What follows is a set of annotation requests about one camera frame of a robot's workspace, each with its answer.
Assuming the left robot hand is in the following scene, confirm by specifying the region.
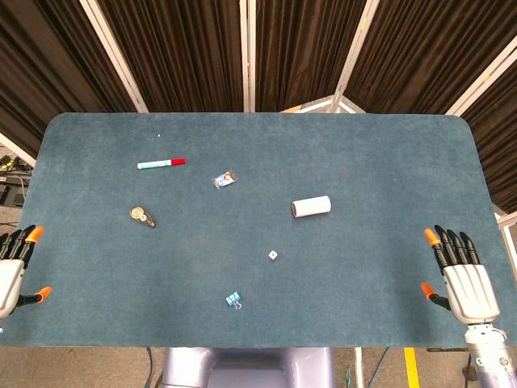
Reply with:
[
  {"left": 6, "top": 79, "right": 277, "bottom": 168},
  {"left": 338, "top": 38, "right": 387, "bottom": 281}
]
[{"left": 0, "top": 225, "right": 53, "bottom": 320}]

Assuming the blue felt table mat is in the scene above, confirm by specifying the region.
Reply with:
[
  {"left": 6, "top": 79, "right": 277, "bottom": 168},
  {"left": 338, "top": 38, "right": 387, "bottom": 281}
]
[{"left": 0, "top": 112, "right": 516, "bottom": 348}]

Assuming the small clear candy packet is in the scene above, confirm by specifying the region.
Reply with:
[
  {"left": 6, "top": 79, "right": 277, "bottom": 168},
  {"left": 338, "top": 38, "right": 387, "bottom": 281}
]
[{"left": 212, "top": 169, "right": 237, "bottom": 191}]

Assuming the white partition frame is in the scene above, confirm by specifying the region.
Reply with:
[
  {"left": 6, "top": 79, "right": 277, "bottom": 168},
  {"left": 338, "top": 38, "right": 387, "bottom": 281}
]
[{"left": 78, "top": 0, "right": 517, "bottom": 116}]

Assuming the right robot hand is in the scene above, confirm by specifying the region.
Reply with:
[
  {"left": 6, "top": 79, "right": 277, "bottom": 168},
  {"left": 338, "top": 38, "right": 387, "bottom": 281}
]
[{"left": 420, "top": 225, "right": 501, "bottom": 325}]

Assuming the red capped white marker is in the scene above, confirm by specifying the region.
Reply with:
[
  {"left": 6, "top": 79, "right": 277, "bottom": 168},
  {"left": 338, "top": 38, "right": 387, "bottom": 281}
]
[{"left": 137, "top": 158, "right": 188, "bottom": 171}]

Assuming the white paper roll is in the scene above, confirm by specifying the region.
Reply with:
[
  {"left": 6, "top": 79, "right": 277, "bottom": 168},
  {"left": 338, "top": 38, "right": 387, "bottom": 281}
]
[{"left": 291, "top": 195, "right": 333, "bottom": 219}]

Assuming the black curtain partition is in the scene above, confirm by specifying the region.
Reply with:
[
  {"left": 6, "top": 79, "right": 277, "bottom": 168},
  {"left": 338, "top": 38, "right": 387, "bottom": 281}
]
[{"left": 0, "top": 0, "right": 517, "bottom": 213}]

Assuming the purple robot base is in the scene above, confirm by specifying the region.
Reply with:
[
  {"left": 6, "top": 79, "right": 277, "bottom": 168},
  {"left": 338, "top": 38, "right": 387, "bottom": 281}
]
[{"left": 160, "top": 346, "right": 337, "bottom": 388}]

